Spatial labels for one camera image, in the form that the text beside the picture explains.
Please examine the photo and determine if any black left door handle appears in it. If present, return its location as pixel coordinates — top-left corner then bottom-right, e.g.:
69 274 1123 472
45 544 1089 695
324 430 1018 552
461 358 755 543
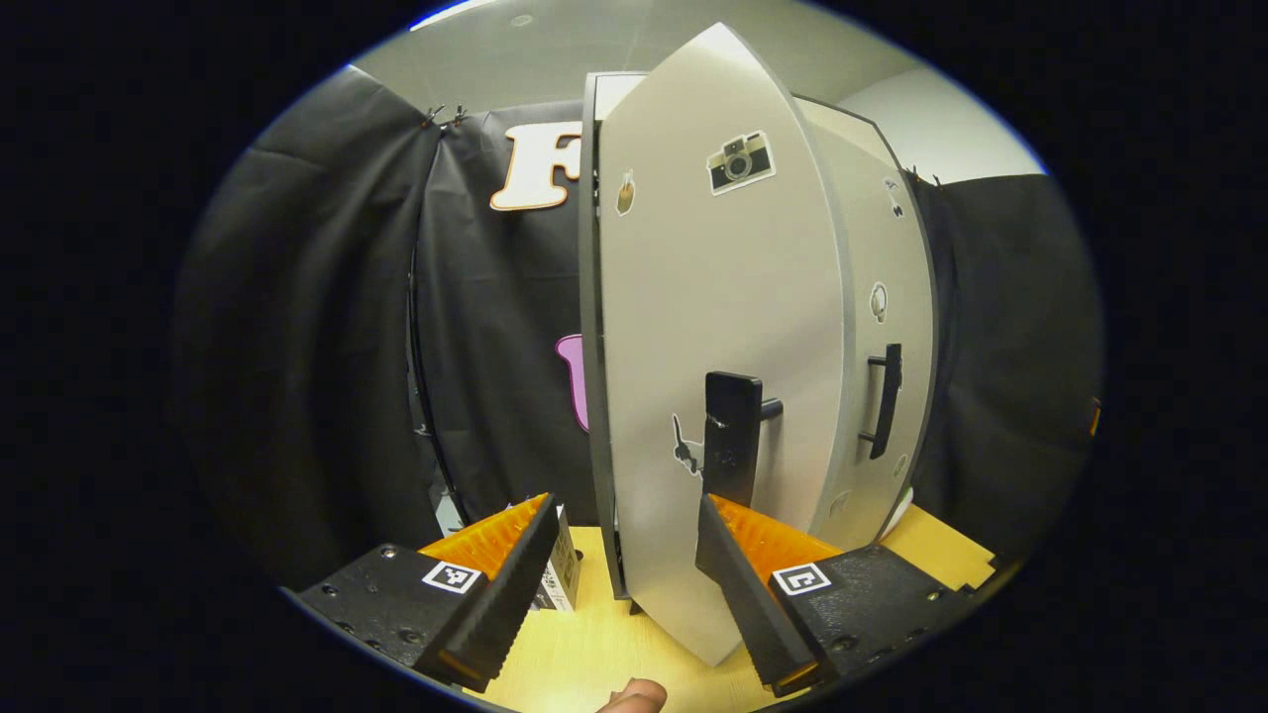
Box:
703 371 784 508

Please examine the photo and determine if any white grey cabinet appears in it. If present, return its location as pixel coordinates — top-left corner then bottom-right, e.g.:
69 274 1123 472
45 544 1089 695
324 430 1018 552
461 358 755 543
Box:
580 22 942 666

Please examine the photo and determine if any black right door handle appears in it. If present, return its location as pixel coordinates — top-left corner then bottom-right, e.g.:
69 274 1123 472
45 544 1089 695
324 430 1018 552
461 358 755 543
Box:
857 344 904 460

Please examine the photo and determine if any white blue carton box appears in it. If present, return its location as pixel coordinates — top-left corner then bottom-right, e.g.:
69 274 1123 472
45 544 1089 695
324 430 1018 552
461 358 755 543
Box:
535 505 582 612

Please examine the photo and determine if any thin black pole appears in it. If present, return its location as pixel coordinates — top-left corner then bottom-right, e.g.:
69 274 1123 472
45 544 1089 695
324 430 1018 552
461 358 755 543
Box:
404 233 472 531

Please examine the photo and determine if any black backdrop cloth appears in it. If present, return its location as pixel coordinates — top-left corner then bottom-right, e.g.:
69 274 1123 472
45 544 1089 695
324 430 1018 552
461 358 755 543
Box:
173 64 1106 595

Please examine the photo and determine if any black door handle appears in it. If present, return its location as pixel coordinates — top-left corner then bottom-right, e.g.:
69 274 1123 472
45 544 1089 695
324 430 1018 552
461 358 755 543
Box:
857 344 904 460
703 371 784 508

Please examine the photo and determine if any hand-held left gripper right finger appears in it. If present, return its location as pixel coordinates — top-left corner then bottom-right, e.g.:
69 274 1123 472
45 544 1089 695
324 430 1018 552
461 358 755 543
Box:
695 493 977 697

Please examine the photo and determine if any white cabinet door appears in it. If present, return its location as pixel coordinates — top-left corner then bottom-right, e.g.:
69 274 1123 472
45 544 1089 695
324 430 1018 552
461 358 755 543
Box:
792 94 937 551
597 22 858 666

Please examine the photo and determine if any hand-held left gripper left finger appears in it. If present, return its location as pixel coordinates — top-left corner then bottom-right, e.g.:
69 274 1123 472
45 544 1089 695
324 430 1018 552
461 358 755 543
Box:
297 493 561 694

